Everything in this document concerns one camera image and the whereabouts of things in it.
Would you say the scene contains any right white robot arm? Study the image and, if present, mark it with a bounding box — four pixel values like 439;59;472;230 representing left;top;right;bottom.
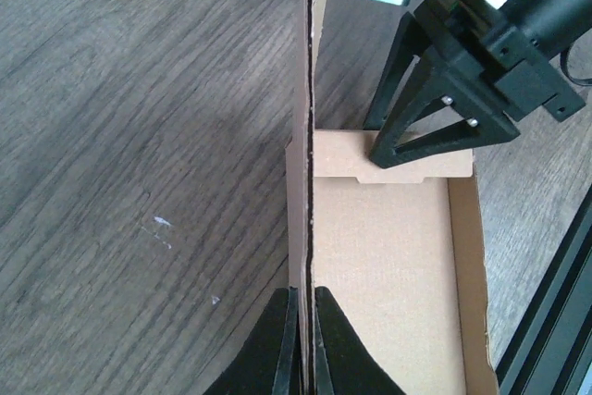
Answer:
364;0;591;168

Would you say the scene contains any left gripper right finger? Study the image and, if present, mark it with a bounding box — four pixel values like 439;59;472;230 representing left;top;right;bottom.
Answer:
315;287;403;395

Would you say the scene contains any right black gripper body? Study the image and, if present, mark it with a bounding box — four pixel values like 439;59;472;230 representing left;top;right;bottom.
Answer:
422;0;586;121

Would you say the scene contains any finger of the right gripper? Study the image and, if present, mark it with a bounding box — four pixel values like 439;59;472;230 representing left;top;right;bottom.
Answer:
368;50;520;168
363;12;431;130

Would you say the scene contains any cardboard box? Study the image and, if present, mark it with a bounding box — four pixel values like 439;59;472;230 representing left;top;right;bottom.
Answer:
286;0;499;394

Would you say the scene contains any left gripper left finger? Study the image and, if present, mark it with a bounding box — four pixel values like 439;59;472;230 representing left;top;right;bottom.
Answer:
204;288;300;395

